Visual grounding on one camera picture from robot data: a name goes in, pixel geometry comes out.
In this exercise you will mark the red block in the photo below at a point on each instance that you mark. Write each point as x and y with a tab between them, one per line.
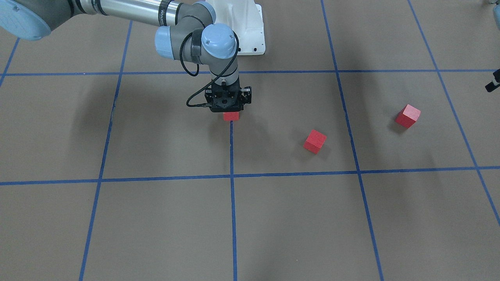
314	141
408	116

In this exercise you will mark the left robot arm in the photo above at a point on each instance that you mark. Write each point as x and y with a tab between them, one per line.
496	12

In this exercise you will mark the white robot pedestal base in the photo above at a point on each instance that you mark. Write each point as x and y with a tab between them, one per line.
245	18

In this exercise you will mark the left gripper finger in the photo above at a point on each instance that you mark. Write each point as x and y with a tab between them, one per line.
495	83

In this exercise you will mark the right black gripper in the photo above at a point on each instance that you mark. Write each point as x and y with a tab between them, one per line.
247	96

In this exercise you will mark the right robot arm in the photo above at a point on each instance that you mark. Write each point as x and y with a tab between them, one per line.
187	33

